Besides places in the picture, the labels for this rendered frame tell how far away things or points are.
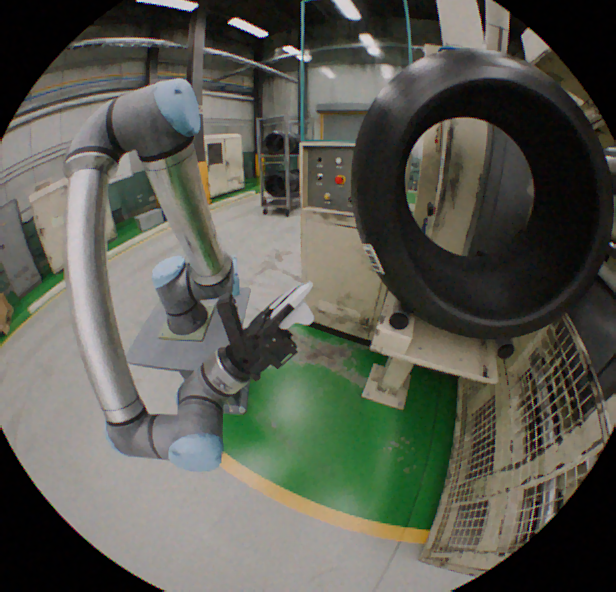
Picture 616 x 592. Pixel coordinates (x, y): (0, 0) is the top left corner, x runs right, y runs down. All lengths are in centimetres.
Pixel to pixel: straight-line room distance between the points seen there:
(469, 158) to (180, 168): 75
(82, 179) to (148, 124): 14
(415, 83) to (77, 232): 53
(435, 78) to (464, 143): 41
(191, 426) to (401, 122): 56
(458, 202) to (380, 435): 115
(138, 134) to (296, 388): 135
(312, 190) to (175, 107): 99
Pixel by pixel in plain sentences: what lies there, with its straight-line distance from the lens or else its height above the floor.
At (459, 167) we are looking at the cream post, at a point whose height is 123.
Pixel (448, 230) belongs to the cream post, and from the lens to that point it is 78.
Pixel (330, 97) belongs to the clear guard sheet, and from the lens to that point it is 121.
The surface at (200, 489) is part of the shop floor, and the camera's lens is 133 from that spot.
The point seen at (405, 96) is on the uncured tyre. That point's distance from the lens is 37.
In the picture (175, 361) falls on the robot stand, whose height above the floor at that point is 60.
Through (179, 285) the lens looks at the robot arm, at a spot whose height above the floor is 83.
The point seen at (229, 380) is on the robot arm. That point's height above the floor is 88.
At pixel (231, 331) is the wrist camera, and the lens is 39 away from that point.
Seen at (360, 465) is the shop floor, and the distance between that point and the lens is 126.
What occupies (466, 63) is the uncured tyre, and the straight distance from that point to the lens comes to 40.
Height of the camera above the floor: 122
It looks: 34 degrees down
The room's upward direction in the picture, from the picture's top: straight up
